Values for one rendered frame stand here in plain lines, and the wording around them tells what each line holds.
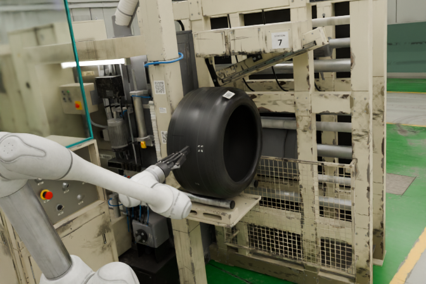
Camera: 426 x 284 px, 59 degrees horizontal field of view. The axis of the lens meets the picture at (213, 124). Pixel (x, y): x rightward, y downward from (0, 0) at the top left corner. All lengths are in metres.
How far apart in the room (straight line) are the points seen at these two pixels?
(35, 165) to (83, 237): 1.21
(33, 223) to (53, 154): 0.30
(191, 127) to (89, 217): 0.81
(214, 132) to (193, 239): 0.87
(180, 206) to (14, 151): 0.63
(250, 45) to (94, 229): 1.33
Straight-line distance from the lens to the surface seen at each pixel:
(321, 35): 2.12
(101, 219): 2.32
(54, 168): 1.14
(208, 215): 2.12
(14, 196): 1.28
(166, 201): 1.43
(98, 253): 2.37
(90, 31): 5.41
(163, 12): 2.10
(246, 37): 2.08
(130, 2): 2.60
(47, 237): 1.38
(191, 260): 2.48
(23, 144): 1.08
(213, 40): 2.19
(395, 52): 11.18
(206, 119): 1.81
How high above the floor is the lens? 1.80
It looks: 14 degrees down
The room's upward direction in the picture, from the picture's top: 6 degrees counter-clockwise
